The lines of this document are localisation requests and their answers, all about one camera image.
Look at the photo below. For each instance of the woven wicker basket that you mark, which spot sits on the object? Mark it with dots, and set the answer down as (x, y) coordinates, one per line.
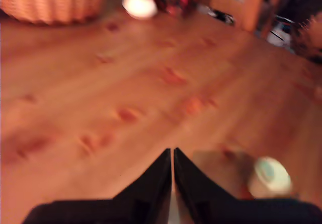
(50, 0)

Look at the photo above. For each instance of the wooden chair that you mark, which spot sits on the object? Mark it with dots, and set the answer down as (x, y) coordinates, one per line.
(249, 5)

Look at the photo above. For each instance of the small white round camera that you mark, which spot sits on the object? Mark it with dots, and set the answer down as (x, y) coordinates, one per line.
(139, 5)

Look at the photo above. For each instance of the pale green coffee capsule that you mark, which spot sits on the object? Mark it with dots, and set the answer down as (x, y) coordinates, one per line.
(270, 178)

